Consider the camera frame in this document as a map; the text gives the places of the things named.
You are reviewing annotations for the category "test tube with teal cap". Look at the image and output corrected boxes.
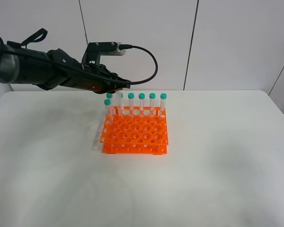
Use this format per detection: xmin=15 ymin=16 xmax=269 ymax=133
xmin=160 ymin=93 xmax=167 ymax=118

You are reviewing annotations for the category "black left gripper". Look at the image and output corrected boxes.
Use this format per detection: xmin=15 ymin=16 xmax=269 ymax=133
xmin=71 ymin=64 xmax=131 ymax=94

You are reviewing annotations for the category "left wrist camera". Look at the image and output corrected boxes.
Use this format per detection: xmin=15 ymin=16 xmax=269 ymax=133
xmin=81 ymin=42 xmax=126 ymax=65

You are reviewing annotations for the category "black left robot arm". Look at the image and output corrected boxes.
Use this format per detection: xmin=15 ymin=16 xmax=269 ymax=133
xmin=0 ymin=44 xmax=130 ymax=94

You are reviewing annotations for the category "orange test tube rack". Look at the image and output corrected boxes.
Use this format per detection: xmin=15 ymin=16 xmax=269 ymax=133
xmin=100 ymin=106 xmax=169 ymax=155

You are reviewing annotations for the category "test tube second row left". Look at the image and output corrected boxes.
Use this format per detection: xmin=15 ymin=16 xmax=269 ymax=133
xmin=104 ymin=99 xmax=113 ymax=118

